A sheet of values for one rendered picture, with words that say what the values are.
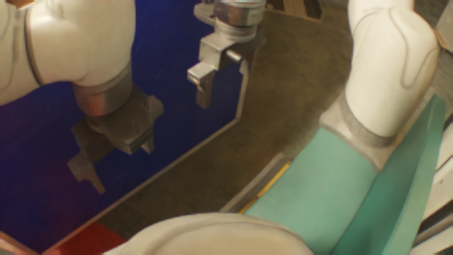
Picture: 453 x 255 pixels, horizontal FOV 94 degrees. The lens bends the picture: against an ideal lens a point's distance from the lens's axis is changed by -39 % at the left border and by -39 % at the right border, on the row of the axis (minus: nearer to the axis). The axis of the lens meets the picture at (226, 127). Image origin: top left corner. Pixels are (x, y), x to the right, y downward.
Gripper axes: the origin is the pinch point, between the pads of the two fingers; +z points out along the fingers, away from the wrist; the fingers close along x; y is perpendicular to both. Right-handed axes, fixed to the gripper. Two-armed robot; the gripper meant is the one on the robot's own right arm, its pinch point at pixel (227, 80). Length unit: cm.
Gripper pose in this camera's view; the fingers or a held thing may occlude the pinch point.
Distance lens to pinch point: 67.3
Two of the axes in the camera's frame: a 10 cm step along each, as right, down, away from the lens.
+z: -1.1, 6.2, 7.8
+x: 6.5, -5.5, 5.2
